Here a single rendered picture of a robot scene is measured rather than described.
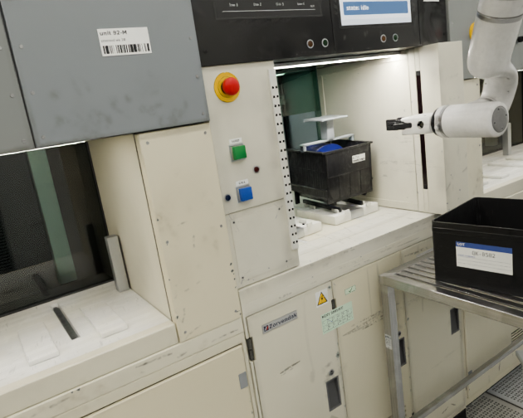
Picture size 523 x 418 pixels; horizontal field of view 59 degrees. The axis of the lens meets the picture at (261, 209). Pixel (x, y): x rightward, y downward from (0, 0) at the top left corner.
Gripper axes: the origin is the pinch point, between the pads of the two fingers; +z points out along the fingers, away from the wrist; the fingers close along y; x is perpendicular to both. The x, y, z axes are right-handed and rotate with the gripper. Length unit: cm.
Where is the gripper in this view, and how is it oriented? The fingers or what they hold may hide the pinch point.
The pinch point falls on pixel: (397, 123)
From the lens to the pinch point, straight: 142.5
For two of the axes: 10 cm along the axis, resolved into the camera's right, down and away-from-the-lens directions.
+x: -1.4, -9.6, -2.2
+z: -5.1, -1.2, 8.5
